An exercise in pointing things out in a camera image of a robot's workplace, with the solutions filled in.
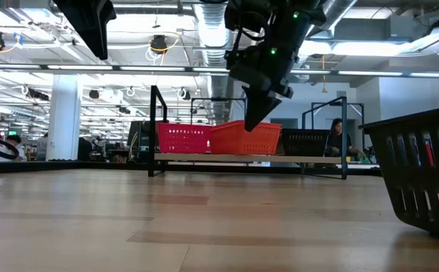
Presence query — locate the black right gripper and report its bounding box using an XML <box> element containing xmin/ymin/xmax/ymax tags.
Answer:
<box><xmin>226</xmin><ymin>33</ymin><xmax>295</xmax><ymax>132</ymax></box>

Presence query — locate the black plastic slotted basket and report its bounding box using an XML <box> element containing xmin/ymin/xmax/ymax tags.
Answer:
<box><xmin>281</xmin><ymin>128</ymin><xmax>332</xmax><ymax>158</ymax></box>
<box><xmin>359</xmin><ymin>104</ymin><xmax>439</xmax><ymax>243</ymax></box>
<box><xmin>51</xmin><ymin>0</ymin><xmax>117</xmax><ymax>60</ymax></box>

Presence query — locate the black computer monitor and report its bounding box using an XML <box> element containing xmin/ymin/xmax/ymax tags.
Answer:
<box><xmin>127</xmin><ymin>119</ymin><xmax>153</xmax><ymax>150</ymax></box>

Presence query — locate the bright ceiling light panel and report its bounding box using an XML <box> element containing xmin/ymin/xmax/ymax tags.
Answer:
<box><xmin>107</xmin><ymin>11</ymin><xmax>201</xmax><ymax>43</ymax></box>
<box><xmin>298</xmin><ymin>39</ymin><xmax>439</xmax><ymax>58</ymax></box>
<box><xmin>342</xmin><ymin>7</ymin><xmax>394</xmax><ymax>20</ymax></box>

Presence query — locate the white building column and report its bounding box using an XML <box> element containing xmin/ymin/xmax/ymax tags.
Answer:
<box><xmin>46</xmin><ymin>74</ymin><xmax>83</xmax><ymax>162</ymax></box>

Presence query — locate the black ceiling box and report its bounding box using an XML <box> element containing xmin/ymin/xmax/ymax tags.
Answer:
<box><xmin>26</xmin><ymin>87</ymin><xmax>50</xmax><ymax>102</ymax></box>

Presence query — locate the yellow hanging cord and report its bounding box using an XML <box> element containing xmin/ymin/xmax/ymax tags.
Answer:
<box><xmin>320</xmin><ymin>54</ymin><xmax>329</xmax><ymax>94</ymax></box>

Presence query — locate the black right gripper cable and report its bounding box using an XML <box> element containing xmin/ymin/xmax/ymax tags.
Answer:
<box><xmin>236</xmin><ymin>22</ymin><xmax>267</xmax><ymax>43</ymax></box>

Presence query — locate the silver spiral air duct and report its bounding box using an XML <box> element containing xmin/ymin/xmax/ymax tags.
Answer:
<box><xmin>309</xmin><ymin>0</ymin><xmax>358</xmax><ymax>69</ymax></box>
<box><xmin>193</xmin><ymin>0</ymin><xmax>239</xmax><ymax>125</ymax></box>

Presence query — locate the black metal frame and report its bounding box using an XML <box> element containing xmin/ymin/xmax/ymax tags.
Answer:
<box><xmin>311</xmin><ymin>100</ymin><xmax>366</xmax><ymax>129</ymax></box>

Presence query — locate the long ceiling light rail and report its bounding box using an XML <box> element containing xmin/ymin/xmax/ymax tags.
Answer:
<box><xmin>0</xmin><ymin>63</ymin><xmax>439</xmax><ymax>79</ymax></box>

